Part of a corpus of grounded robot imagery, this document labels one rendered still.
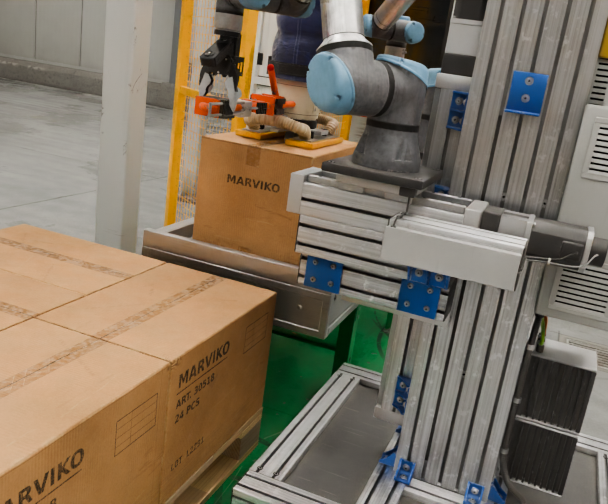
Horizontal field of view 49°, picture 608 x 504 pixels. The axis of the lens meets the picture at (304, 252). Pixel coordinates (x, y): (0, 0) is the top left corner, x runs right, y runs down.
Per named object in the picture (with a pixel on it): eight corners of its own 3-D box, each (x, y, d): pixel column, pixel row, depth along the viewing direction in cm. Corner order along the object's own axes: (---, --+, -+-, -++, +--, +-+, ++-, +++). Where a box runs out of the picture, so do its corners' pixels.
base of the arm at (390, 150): (425, 168, 153) (434, 125, 150) (410, 176, 140) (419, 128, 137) (363, 156, 158) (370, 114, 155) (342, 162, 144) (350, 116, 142)
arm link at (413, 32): (395, 41, 233) (383, 40, 243) (424, 45, 237) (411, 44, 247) (399, 17, 231) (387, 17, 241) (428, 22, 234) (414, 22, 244)
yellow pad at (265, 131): (273, 129, 263) (275, 116, 262) (297, 134, 260) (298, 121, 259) (234, 135, 232) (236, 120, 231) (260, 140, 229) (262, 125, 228)
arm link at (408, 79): (432, 127, 145) (444, 63, 141) (384, 123, 137) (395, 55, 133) (396, 119, 154) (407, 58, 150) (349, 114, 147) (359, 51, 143)
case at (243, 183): (261, 220, 288) (273, 127, 276) (349, 240, 275) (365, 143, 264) (190, 250, 233) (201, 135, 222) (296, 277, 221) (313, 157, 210)
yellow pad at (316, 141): (318, 138, 257) (320, 125, 256) (342, 142, 254) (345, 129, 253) (284, 144, 227) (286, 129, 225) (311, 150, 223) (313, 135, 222)
